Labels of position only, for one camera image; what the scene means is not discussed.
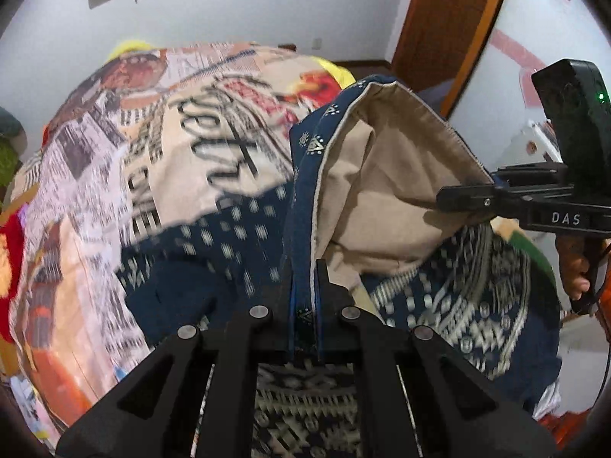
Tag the wooden door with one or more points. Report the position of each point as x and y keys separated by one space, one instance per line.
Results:
x=429 y=19

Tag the yellow cushion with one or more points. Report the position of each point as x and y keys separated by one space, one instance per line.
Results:
x=129 y=50

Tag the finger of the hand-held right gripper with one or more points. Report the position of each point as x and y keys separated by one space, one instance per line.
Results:
x=530 y=174
x=468 y=198

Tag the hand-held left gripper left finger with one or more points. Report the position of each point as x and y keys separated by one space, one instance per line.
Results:
x=292 y=324

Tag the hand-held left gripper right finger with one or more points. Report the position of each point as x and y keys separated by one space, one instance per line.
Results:
x=319 y=329

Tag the frosted door with heart stickers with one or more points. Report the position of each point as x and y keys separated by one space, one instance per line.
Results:
x=525 y=19

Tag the yellow bedsheet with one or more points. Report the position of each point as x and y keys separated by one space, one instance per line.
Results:
x=336 y=71

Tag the newspaper print blanket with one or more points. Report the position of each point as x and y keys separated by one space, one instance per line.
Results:
x=167 y=152

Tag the person's right hand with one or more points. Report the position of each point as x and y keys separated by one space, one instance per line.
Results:
x=570 y=257

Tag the navy patterned hooded jacket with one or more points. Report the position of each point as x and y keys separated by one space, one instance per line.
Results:
x=405 y=162

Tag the green patterned cloth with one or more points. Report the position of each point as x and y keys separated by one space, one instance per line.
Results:
x=5 y=164

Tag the wooden bed post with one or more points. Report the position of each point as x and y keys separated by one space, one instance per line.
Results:
x=286 y=47

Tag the grey neck pillow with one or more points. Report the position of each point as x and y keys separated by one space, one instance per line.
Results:
x=8 y=121

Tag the red plush toy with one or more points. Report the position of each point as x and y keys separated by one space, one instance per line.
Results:
x=9 y=257

